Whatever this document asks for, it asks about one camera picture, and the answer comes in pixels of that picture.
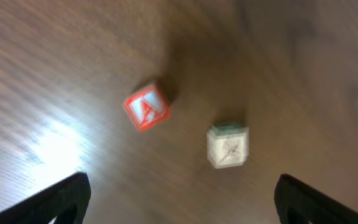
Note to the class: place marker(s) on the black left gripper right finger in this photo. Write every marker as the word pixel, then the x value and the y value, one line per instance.
pixel 297 202

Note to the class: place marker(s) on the wooden block with dragonfly drawing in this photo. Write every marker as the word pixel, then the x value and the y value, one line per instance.
pixel 227 144

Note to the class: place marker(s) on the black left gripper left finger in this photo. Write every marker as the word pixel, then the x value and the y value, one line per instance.
pixel 64 202

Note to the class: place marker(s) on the red letter A block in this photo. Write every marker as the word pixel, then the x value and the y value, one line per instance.
pixel 147 107

